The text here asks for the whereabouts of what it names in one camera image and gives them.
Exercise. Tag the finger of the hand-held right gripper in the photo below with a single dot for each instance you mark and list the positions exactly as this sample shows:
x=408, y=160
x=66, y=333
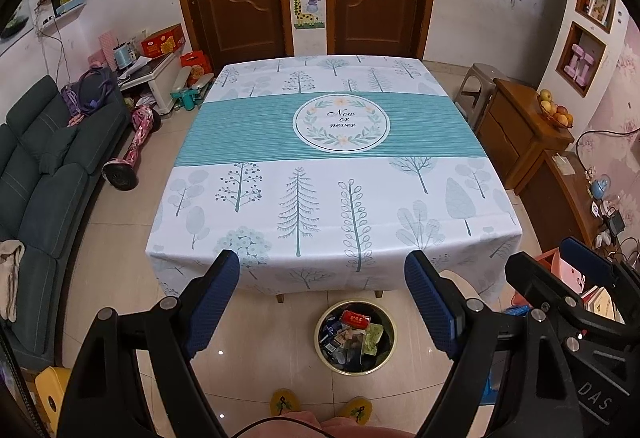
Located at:
x=587, y=263
x=540, y=285

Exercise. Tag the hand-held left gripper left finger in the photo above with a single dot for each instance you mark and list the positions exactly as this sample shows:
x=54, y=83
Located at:
x=210, y=303

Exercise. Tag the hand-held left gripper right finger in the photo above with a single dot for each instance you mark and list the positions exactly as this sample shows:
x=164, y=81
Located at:
x=430, y=303

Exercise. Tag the round trash bin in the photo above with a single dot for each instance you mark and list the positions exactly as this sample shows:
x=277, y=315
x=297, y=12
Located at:
x=356, y=305

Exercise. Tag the pink box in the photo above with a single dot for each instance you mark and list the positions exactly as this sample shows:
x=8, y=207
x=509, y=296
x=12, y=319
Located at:
x=575, y=280

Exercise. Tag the stack of books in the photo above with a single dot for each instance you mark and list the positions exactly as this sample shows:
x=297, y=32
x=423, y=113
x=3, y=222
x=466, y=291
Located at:
x=602, y=303

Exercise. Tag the black power adapter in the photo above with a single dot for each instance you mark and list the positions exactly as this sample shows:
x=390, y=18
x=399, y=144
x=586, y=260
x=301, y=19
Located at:
x=615, y=222

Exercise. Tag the blue globe ornament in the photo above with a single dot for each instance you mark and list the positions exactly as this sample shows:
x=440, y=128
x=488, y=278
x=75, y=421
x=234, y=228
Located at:
x=600, y=188

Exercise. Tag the blue plastic stool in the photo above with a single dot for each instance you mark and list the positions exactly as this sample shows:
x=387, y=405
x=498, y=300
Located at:
x=490, y=383

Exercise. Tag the yellow slipper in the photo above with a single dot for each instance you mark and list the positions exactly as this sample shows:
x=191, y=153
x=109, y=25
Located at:
x=356, y=409
x=282, y=403

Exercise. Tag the brown wooden cabinet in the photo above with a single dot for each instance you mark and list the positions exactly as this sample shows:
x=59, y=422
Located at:
x=515, y=128

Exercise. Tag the bowl of fruit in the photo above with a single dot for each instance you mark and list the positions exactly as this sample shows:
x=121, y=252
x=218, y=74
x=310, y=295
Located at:
x=555, y=111

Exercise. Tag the pink patterned hoverboard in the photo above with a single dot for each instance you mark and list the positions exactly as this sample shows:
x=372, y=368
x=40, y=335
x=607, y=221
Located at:
x=132, y=148

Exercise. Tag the table with printed tablecloth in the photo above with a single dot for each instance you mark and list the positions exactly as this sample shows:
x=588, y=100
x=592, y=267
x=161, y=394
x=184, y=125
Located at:
x=250, y=128

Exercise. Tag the yellow stool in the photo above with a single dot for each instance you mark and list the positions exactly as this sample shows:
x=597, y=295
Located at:
x=52, y=398

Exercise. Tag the pink dumbbells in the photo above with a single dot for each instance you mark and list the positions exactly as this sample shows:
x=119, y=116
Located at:
x=580, y=66

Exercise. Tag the beige cloth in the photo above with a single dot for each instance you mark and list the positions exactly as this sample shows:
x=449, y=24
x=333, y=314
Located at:
x=10, y=278

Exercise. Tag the dark green sofa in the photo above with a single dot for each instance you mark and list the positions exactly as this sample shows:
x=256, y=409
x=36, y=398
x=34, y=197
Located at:
x=50, y=178

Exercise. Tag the grey-brown plastic stool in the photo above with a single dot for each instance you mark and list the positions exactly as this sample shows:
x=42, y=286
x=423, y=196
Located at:
x=475, y=78

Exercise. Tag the white low cabinet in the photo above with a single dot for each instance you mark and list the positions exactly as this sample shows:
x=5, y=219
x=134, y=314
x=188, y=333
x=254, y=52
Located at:
x=160, y=83

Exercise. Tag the small red gift box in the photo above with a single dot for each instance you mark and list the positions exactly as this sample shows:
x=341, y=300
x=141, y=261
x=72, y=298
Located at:
x=195, y=66

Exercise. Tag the purple bag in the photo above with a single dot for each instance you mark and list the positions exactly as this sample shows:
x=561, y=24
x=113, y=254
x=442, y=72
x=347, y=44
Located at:
x=90, y=91

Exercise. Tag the light blue cylinder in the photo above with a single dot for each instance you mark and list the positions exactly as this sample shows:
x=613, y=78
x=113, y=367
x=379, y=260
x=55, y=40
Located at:
x=125, y=56

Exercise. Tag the large red gift box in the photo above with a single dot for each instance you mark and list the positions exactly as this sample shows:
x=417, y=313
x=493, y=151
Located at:
x=162, y=43

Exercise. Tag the pink gift bag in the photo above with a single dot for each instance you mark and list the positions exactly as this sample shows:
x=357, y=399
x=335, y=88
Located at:
x=105, y=48

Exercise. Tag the picture frame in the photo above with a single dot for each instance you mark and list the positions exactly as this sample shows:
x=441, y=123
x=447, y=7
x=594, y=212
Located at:
x=599, y=3

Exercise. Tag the framed wall picture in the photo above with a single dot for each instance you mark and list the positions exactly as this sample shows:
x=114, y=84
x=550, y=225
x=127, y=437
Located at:
x=15, y=26

